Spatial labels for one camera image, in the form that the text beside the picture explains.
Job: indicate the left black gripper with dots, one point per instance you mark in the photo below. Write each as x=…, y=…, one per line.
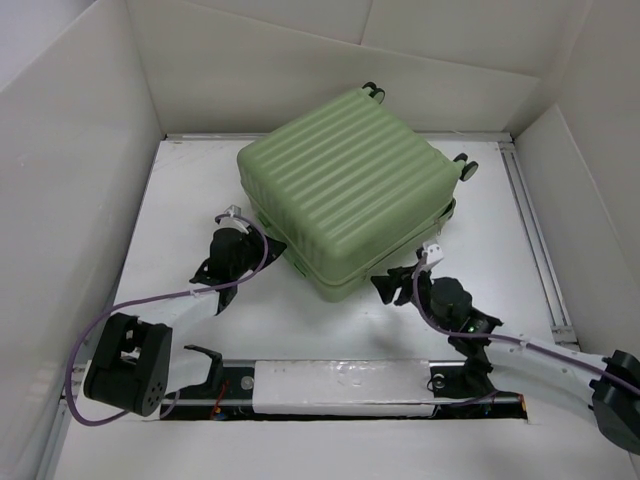
x=255, y=239

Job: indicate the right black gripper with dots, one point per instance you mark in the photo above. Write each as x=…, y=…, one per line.
x=387, y=284

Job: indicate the green suitcase blue lining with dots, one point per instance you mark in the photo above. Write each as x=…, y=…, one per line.
x=348, y=187

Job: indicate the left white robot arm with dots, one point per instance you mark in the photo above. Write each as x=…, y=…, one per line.
x=130, y=367

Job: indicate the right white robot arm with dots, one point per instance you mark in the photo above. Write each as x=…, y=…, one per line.
x=603, y=390

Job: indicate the white foam base cover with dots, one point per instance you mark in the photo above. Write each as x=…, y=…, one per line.
x=372, y=388

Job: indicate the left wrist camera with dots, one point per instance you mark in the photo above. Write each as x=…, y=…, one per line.
x=231, y=219

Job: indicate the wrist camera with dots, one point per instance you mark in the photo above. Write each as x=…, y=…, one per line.
x=430, y=255
x=231, y=219

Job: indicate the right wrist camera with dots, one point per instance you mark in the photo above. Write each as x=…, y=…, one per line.
x=430, y=255

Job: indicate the black metal base rail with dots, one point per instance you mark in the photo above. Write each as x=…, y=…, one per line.
x=230, y=398

